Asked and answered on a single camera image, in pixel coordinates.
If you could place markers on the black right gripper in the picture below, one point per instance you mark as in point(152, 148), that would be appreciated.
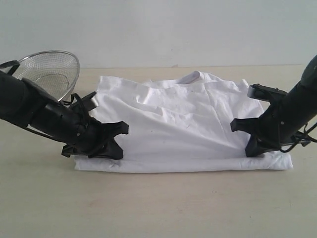
point(278, 126)

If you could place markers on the metal wire mesh basket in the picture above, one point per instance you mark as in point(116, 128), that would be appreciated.
point(55, 71)

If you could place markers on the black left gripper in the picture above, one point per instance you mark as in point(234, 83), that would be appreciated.
point(83, 134)

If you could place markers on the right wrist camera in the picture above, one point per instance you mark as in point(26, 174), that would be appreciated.
point(264, 93)

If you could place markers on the white t-shirt red print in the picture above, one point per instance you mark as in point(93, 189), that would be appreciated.
point(180, 125)

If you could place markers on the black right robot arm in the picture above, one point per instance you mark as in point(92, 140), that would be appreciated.
point(307, 86)

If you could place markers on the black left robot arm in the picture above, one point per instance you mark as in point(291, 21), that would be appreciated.
point(28, 106)

